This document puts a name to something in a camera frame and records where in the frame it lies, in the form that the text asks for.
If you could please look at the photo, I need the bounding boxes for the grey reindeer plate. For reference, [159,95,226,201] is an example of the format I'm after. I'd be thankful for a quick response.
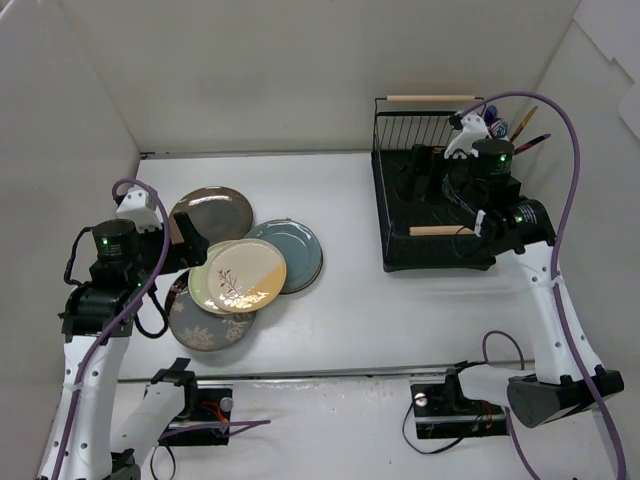
[168,298,256,352]

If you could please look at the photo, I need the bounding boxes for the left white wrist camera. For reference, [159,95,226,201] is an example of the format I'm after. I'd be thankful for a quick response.
[115,186,162,233]

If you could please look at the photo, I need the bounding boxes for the blue patterned utensil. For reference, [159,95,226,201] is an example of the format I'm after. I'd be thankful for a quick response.
[483,105,509,139]

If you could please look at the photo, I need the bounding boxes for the black wire dish rack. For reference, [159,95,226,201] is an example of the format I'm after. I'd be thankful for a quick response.
[371,95,496,272]

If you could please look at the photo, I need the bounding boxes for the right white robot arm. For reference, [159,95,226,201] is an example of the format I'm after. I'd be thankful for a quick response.
[427,138,625,428]

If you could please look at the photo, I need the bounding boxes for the cream and yellow plate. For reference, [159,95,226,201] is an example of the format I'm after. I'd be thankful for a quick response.
[205,239,287,313]

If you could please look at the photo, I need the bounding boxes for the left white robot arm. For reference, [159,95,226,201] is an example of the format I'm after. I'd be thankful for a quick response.
[38,213,209,479]

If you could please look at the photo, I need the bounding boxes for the black striped plate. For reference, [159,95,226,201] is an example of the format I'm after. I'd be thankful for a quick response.
[164,271,191,316]

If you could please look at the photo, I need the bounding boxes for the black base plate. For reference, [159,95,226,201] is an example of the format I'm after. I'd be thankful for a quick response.
[162,384,233,447]
[410,383,507,441]

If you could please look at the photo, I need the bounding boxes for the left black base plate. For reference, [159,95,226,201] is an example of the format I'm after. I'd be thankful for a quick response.
[162,384,233,447]

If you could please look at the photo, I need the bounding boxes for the purple utensil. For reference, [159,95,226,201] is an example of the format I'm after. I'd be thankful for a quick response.
[514,133,551,155]

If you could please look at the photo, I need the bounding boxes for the blue-grey ceramic plate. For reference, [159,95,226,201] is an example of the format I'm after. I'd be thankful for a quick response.
[245,218,323,295]

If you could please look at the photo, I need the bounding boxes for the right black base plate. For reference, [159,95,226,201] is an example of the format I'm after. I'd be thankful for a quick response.
[410,383,507,441]

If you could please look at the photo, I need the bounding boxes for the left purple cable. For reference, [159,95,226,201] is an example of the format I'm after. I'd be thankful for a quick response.
[47,179,274,480]

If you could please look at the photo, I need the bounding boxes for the pale green plate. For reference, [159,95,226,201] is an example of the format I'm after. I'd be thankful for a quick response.
[188,240,233,315]

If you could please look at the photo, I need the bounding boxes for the brown speckled plate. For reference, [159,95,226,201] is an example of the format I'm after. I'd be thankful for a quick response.
[169,186,254,245]

